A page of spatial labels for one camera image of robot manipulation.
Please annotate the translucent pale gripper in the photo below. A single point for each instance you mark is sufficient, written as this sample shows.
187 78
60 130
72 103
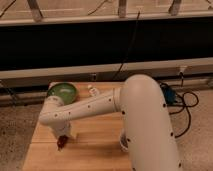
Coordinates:
67 131

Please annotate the dark red dried pepper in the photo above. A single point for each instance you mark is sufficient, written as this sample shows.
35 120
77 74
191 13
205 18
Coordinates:
62 140

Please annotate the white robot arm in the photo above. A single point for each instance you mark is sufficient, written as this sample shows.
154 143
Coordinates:
148 129

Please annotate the green ceramic bowl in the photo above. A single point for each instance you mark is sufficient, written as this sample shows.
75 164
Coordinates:
66 91

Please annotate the white tube with label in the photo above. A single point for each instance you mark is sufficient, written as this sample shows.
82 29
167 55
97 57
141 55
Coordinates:
93 90

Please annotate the blue box on floor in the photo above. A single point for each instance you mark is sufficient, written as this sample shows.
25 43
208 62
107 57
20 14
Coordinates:
169 94

